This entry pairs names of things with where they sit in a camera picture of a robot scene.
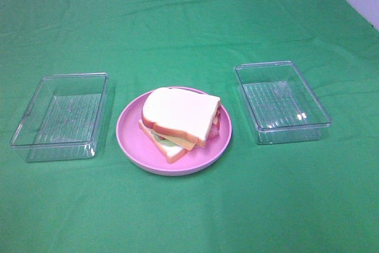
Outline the pink round plate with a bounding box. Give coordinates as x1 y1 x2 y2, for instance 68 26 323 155
116 91 232 176

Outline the left clear plastic tray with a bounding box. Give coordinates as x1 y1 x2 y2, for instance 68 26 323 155
9 72 108 162

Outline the green lettuce leaf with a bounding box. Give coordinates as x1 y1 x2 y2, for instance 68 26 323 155
150 131 178 147

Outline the green tablecloth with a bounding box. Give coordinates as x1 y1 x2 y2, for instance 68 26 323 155
1 0 378 252

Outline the bacon strip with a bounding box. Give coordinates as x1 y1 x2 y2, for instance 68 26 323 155
207 108 220 139

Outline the right clear plastic tray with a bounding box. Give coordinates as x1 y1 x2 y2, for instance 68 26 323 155
234 60 332 145

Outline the bread slice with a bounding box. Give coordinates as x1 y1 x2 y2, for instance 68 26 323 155
138 119 189 164
142 87 221 148

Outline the yellow cheese slice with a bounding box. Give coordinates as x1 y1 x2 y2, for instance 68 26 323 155
150 129 195 150

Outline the clear plastic tray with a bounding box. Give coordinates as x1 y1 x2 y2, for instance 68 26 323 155
9 72 108 162
234 60 332 145

